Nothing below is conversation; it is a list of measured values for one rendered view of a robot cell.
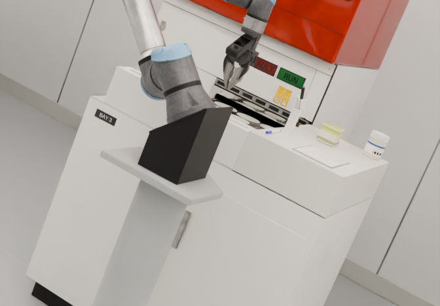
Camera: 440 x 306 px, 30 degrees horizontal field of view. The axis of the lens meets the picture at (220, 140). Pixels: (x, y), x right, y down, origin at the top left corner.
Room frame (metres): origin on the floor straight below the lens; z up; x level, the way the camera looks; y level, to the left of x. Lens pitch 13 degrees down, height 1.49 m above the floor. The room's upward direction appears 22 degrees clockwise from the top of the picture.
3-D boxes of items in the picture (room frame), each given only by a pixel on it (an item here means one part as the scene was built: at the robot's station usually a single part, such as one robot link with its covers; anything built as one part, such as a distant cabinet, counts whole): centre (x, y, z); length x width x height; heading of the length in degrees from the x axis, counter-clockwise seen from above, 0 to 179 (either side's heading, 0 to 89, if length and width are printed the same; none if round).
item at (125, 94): (2.79, 0.16, 0.89); 0.55 x 0.09 x 0.14; 69
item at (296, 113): (2.91, -0.22, 1.03); 0.06 x 0.04 x 0.13; 159
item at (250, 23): (2.76, 0.04, 1.28); 0.08 x 0.08 x 0.05
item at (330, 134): (2.97, -0.37, 1.00); 0.07 x 0.07 x 0.07; 72
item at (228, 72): (2.77, 0.05, 1.09); 0.06 x 0.03 x 0.09; 159
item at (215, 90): (3.30, -0.09, 0.89); 0.44 x 0.02 x 0.10; 69
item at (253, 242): (2.97, -0.06, 0.41); 0.96 x 0.64 x 0.82; 69
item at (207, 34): (3.38, 0.07, 1.02); 0.81 x 0.03 x 0.40; 69
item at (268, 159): (2.87, -0.35, 0.89); 0.62 x 0.35 x 0.14; 159
